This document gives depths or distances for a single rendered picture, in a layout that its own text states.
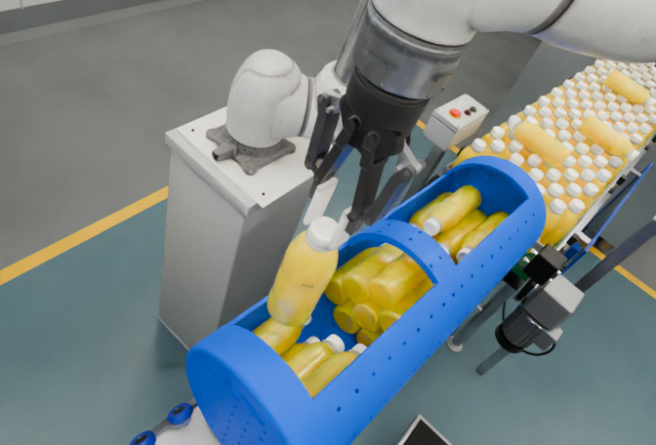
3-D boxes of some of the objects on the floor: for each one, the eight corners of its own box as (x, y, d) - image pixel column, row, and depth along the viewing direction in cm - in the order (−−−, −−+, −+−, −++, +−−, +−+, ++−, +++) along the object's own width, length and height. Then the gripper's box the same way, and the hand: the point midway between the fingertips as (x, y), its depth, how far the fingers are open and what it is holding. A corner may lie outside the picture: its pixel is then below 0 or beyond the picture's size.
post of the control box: (349, 289, 237) (441, 131, 166) (354, 284, 239) (447, 128, 169) (355, 295, 235) (450, 139, 165) (360, 290, 238) (456, 135, 168)
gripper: (306, 31, 45) (259, 200, 62) (444, 142, 40) (351, 295, 57) (357, 18, 50) (301, 178, 67) (488, 116, 45) (390, 263, 61)
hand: (332, 215), depth 59 cm, fingers closed on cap, 4 cm apart
